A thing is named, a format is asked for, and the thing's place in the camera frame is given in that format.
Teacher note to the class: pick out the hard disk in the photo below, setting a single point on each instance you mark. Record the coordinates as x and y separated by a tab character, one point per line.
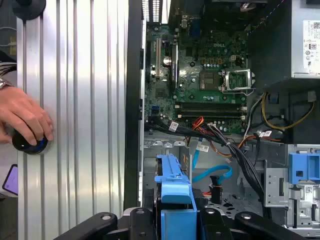
175	190

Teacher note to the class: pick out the green motherboard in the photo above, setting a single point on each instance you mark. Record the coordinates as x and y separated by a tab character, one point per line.
195	50

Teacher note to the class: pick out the black PC case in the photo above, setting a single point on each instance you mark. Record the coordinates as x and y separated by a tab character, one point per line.
132	100

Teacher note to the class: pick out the silver wristwatch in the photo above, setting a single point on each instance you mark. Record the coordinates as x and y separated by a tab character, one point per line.
3	83

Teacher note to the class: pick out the person's bare hand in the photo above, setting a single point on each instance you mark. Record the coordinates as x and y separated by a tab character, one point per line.
22	112

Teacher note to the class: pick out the metal optical drive cage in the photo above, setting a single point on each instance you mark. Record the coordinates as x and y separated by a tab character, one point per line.
302	210

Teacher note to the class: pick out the metal disk bay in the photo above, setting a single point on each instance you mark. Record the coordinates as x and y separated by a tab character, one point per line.
160	147

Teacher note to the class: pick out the grey power supply unit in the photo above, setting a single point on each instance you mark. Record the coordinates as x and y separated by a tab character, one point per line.
272	45

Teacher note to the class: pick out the metal socket cover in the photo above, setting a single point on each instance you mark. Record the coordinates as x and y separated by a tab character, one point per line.
226	81

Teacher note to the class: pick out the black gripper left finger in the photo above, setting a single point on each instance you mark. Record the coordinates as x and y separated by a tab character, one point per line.
105	222

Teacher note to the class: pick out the white expansion slot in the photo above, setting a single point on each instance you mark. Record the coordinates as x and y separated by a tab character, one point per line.
158	57

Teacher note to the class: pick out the blue plastic drive latch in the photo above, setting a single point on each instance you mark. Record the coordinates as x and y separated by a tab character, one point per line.
303	167

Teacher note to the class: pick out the CPU socket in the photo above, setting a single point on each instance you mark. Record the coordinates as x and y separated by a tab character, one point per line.
209	81

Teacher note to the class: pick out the purple smartphone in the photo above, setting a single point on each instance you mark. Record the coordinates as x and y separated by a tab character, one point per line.
11	180

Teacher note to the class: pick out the black RAM slots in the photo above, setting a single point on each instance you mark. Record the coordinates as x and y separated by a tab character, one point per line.
210	110

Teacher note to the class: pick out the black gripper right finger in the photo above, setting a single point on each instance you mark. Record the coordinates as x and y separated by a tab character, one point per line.
250	222

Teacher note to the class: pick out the black round knob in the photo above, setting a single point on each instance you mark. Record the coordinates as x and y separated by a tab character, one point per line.
28	8

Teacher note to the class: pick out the thin metal locking lever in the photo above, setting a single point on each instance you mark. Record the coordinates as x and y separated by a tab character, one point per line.
240	93

